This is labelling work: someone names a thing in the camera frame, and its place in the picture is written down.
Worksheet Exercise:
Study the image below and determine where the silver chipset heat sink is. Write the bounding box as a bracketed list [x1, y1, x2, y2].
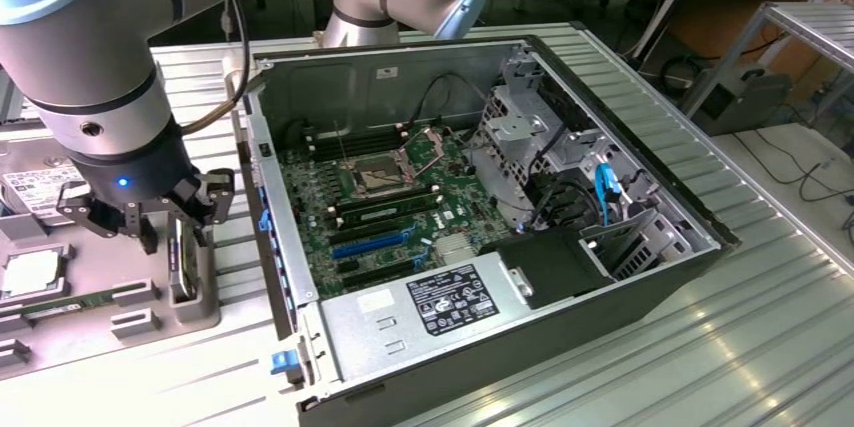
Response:
[431, 233, 480, 262]

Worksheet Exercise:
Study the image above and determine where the silver CPU chip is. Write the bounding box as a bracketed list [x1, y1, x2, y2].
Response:
[0, 248, 69, 299]

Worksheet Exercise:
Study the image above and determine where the green Dell motherboard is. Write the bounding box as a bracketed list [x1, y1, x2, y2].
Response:
[276, 125, 510, 294]

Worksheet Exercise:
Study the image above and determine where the silver socket cover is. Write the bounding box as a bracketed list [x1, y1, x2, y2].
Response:
[396, 128, 447, 179]

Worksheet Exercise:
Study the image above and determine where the silver hard disk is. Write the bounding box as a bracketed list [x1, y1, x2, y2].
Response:
[0, 154, 92, 222]

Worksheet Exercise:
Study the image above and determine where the black expansion slot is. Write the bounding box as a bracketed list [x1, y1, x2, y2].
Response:
[324, 218, 403, 245]

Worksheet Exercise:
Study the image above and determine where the grey black floor device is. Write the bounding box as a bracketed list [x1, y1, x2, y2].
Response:
[685, 66, 797, 137]

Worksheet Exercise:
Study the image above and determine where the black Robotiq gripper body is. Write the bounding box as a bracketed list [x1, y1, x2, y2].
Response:
[68, 121, 203, 208]

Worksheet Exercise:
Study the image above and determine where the thin metal locking lever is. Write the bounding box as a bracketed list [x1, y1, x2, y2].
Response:
[331, 118, 354, 169]

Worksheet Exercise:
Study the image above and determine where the aluminium frame table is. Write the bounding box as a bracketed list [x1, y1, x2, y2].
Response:
[686, 0, 854, 138]

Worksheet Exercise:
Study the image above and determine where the grey parts rack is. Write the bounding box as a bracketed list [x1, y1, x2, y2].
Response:
[0, 139, 226, 384]

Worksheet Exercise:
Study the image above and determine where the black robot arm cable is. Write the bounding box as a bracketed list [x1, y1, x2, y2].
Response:
[178, 0, 254, 137]

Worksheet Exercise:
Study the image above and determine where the silver power supply unit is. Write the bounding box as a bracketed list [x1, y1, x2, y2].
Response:
[318, 250, 536, 384]

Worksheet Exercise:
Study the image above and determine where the thin black cable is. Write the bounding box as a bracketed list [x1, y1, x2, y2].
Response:
[751, 130, 854, 229]

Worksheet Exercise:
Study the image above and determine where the green RAM stick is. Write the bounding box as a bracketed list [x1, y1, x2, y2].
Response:
[0, 288, 116, 322]
[336, 193, 443, 226]

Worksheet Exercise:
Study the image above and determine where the blue case latch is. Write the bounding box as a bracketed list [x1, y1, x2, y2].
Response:
[268, 349, 299, 377]

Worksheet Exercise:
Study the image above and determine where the blue expansion slot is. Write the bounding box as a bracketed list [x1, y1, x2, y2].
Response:
[330, 230, 414, 260]

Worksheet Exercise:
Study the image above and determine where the grey black internal cable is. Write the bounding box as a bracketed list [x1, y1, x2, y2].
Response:
[404, 71, 490, 129]

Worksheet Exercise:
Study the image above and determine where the open black PC case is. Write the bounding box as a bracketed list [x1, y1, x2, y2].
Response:
[223, 34, 743, 416]

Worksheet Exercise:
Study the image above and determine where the silver disk bay cage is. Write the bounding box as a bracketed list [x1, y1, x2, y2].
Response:
[475, 83, 596, 209]

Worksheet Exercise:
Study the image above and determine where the CPU socket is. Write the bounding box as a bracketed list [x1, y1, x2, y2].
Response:
[343, 154, 410, 199]

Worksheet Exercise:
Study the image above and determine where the blue SATA wire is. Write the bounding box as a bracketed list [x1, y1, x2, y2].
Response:
[591, 161, 621, 231]

